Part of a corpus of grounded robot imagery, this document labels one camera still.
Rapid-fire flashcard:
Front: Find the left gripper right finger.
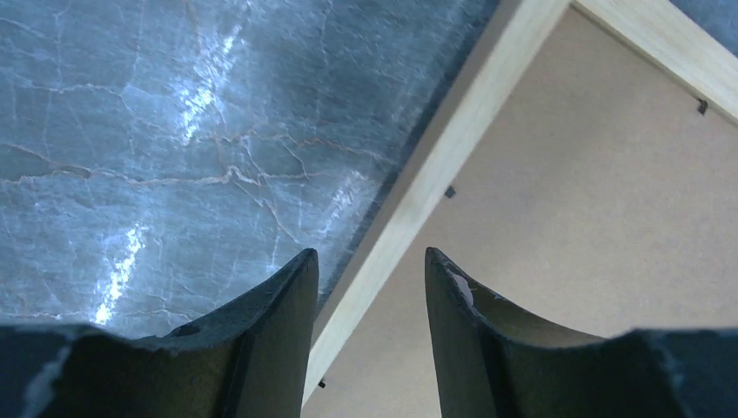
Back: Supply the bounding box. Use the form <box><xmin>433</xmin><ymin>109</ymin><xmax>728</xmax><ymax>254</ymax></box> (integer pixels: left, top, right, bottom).
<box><xmin>425</xmin><ymin>247</ymin><xmax>737</xmax><ymax>417</ymax></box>

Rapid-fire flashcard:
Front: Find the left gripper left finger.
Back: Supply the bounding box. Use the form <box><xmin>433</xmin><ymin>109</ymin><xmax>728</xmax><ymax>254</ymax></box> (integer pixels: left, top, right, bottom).
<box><xmin>1</xmin><ymin>248</ymin><xmax>319</xmax><ymax>417</ymax></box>

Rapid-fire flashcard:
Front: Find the brown backing board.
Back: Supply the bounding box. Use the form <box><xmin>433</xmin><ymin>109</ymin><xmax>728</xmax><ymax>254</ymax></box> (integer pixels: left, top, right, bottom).
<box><xmin>301</xmin><ymin>9</ymin><xmax>737</xmax><ymax>417</ymax></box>

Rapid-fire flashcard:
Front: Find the wooden picture frame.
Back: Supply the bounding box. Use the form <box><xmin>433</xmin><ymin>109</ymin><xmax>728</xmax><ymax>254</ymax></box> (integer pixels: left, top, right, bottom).
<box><xmin>304</xmin><ymin>0</ymin><xmax>737</xmax><ymax>399</ymax></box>

